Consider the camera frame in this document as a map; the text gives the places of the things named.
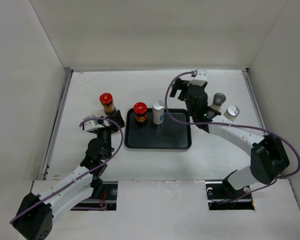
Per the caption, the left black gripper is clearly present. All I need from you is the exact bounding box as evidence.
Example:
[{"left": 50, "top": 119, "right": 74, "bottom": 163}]
[{"left": 94, "top": 110, "right": 124, "bottom": 159}]

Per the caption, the red lid sauce jar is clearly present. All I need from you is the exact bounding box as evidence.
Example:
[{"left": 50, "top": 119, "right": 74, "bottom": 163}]
[
  {"left": 99, "top": 92, "right": 116, "bottom": 116},
  {"left": 133, "top": 102, "right": 148, "bottom": 126}
]

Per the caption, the white shaker silver lid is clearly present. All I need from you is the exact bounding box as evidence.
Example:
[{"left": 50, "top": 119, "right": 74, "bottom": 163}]
[{"left": 152, "top": 100, "right": 165, "bottom": 125}]

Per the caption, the clear top pepper grinder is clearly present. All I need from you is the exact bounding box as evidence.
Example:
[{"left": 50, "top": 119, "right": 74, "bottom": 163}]
[{"left": 210, "top": 92, "right": 227, "bottom": 112}]

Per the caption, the blue label silver lid shaker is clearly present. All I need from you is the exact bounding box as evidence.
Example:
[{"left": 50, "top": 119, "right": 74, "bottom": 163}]
[{"left": 223, "top": 105, "right": 240, "bottom": 122}]

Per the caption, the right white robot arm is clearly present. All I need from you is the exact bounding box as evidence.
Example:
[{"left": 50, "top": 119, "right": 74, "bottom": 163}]
[{"left": 170, "top": 78, "right": 290, "bottom": 198}]

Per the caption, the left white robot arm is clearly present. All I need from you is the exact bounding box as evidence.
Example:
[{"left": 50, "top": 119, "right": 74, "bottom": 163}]
[{"left": 10, "top": 110, "right": 125, "bottom": 240}]

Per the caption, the black plastic tray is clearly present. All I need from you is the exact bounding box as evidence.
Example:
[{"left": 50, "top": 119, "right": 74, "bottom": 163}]
[{"left": 124, "top": 108, "right": 192, "bottom": 150}]

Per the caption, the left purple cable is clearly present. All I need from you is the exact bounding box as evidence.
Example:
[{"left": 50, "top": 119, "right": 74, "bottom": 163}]
[{"left": 9, "top": 117, "right": 124, "bottom": 225}]

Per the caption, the purple cable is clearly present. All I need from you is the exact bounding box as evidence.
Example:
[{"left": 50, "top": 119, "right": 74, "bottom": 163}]
[
  {"left": 9, "top": 117, "right": 124, "bottom": 225},
  {"left": 164, "top": 70, "right": 300, "bottom": 206}
]

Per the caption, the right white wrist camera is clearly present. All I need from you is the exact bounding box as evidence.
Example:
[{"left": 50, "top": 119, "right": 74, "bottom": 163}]
[{"left": 189, "top": 69, "right": 208, "bottom": 88}]

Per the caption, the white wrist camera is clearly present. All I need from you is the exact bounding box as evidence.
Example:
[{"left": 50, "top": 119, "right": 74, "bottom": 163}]
[
  {"left": 79, "top": 114, "right": 105, "bottom": 132},
  {"left": 189, "top": 69, "right": 208, "bottom": 88}
]

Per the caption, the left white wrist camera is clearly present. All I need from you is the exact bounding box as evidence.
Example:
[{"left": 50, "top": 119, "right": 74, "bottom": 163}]
[{"left": 79, "top": 114, "right": 105, "bottom": 132}]

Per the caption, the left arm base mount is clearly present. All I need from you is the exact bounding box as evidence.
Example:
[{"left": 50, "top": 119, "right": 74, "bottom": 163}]
[{"left": 71, "top": 181, "right": 119, "bottom": 211}]

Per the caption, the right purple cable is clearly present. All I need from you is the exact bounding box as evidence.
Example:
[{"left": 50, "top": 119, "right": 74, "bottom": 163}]
[{"left": 164, "top": 70, "right": 300, "bottom": 206}]

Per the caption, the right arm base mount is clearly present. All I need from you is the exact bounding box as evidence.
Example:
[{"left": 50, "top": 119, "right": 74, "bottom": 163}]
[{"left": 205, "top": 179, "right": 255, "bottom": 211}]

